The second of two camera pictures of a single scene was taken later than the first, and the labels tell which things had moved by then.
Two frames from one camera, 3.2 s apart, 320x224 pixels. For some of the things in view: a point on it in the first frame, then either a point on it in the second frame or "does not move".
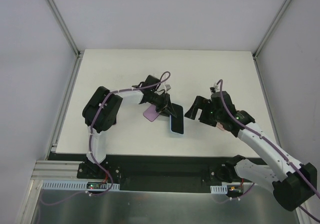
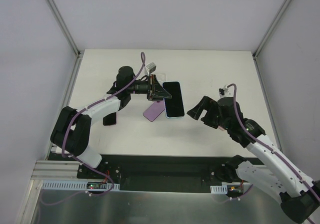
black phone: (177, 122) → (174, 106)
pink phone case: (220, 125) does not move
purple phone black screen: (151, 113) does not move
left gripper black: (164, 103) → (152, 88)
